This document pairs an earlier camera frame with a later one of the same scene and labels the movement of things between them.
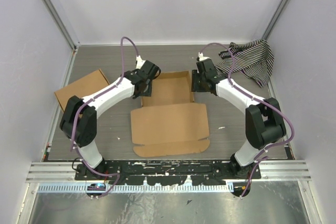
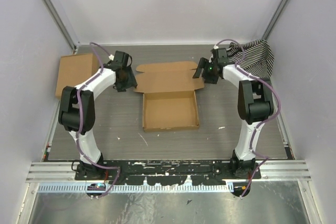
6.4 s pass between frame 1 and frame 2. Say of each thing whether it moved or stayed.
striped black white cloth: stayed
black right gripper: moved
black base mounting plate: stayed
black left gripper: moved
